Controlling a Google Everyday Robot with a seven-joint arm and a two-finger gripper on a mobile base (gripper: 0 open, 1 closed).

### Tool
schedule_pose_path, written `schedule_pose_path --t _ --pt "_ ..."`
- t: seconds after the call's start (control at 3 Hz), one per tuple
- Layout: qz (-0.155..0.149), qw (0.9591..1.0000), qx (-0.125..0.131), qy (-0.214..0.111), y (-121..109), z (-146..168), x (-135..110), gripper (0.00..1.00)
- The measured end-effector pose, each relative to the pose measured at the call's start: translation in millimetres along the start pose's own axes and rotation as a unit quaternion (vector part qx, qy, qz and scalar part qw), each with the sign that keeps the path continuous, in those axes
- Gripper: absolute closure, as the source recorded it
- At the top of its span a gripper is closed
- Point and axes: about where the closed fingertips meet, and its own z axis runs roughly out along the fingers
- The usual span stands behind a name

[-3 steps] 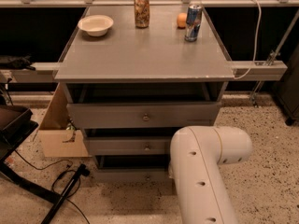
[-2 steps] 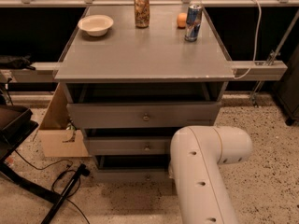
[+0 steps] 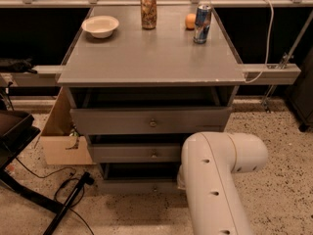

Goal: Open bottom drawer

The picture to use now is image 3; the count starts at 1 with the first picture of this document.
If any grey top drawer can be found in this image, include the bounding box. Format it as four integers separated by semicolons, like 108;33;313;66
70;107;232;135

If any white cable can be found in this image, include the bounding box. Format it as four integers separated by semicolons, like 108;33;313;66
244;0;274;84

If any grey bottom drawer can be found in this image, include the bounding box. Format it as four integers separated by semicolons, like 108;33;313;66
99;162;180;194

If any dark cabinet at right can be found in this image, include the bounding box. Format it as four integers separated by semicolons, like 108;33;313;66
288;47;313;132

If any cardboard box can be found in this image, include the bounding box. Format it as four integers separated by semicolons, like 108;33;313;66
39;89;93;165

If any grey drawer cabinet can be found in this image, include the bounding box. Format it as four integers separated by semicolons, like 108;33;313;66
56;4;246;194

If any metal railing beam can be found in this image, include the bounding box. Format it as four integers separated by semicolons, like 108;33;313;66
0;64;300;87

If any white bowl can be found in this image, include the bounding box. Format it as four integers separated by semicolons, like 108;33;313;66
81;16;119;39

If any grey middle drawer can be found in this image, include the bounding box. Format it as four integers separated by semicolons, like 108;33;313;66
88;144;181;163

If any blue energy drink can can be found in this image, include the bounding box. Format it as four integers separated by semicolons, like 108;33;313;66
194;4;212;44

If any grey drawer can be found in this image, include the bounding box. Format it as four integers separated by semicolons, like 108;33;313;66
88;144;181;163
70;107;232;135
99;162;180;194

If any black chair base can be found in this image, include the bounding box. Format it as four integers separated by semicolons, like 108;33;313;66
0;110;63;213

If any black stand leg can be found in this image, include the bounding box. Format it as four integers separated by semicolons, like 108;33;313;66
43;172;94;235

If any brown patterned can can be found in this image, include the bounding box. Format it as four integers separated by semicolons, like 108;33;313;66
140;0;157;29

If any orange fruit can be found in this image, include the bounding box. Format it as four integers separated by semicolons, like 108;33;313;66
185;14;196;29

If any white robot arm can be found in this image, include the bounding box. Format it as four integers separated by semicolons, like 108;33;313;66
177;132;268;235

